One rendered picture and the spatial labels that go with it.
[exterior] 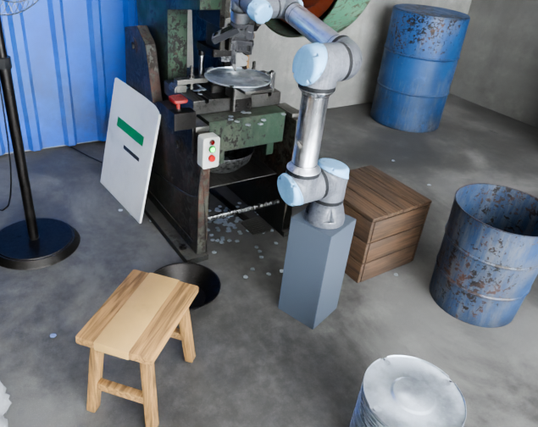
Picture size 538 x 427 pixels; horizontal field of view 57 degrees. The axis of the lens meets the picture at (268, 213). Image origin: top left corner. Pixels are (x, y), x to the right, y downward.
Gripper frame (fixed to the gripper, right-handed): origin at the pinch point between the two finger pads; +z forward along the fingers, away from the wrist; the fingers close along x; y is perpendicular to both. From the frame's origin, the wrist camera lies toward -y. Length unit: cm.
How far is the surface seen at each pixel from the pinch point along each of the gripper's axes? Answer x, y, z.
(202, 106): -2.9, -12.7, 18.4
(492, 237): -49, 106, 30
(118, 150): 20, -62, 70
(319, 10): 32.9, 32.5, -10.9
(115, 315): -101, -23, 24
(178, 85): 5.9, -24.3, 15.3
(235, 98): 3.7, 0.5, 17.6
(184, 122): -19.4, -16.9, 14.6
